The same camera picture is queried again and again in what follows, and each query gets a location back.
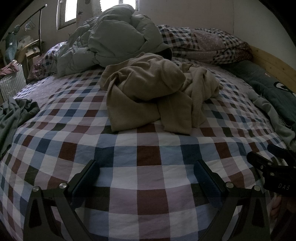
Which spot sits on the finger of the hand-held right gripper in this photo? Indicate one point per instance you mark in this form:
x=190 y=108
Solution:
x=281 y=151
x=259 y=161

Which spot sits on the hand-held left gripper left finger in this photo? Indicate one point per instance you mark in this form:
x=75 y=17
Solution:
x=84 y=183

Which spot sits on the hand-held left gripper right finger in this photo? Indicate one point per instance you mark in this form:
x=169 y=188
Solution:
x=208 y=183

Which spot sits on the beige fleece garment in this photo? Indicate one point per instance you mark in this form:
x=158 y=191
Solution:
x=148 y=92

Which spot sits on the metal clothes rack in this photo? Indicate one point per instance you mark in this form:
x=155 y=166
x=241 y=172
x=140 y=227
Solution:
x=41 y=27

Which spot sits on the person's right hand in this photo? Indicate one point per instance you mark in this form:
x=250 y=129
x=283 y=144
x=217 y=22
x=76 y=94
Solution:
x=275 y=208

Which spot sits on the dark teal plush blanket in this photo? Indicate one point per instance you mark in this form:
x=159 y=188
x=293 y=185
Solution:
x=272 y=99

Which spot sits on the checkered bed sheet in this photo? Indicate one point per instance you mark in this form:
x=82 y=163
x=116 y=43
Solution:
x=138 y=176

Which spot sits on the wooden headboard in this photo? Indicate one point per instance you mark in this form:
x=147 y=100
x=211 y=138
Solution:
x=272 y=60

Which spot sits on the grey-green garment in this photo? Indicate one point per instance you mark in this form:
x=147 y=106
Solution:
x=13 y=120

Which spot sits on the white ribbed radiator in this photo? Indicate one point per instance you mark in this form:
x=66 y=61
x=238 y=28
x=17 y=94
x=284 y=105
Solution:
x=11 y=87

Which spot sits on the purple floral pillow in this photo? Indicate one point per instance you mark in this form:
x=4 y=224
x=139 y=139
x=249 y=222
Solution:
x=41 y=64

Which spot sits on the checkered folded quilt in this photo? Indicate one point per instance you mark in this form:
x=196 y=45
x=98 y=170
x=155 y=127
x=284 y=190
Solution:
x=208 y=44

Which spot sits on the cardboard boxes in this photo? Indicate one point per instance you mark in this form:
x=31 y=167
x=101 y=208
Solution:
x=33 y=58

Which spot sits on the pink cloth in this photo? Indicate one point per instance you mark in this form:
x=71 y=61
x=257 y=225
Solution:
x=9 y=68

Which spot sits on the pale green puffy duvet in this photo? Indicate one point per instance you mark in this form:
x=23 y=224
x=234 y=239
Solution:
x=115 y=44

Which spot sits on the teal plush toy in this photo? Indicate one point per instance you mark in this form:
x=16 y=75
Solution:
x=11 y=46

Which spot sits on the window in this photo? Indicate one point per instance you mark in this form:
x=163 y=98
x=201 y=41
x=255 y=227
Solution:
x=69 y=11

